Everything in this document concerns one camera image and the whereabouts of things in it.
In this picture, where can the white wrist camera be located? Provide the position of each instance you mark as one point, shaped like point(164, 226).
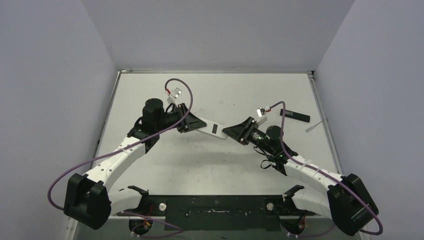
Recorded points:
point(173, 95)
point(262, 115)

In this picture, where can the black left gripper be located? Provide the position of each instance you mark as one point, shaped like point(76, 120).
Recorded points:
point(190, 123)

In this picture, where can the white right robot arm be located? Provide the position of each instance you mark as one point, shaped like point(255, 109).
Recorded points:
point(342, 198)

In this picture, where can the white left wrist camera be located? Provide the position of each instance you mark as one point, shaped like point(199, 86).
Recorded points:
point(173, 95)

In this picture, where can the white red remote control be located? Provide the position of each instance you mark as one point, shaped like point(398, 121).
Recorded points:
point(213, 129)

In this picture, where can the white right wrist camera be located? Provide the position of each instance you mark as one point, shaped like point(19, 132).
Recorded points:
point(262, 115)

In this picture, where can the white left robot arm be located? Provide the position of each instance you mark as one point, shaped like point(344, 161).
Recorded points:
point(88, 198)

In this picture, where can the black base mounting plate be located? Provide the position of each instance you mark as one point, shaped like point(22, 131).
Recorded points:
point(220, 212)

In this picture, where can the black flat bar tool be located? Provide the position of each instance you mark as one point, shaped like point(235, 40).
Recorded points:
point(295, 115)

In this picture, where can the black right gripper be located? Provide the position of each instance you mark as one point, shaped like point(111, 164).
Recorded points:
point(245, 131)

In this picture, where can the aluminium rail frame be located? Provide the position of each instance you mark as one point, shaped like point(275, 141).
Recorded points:
point(328, 211)

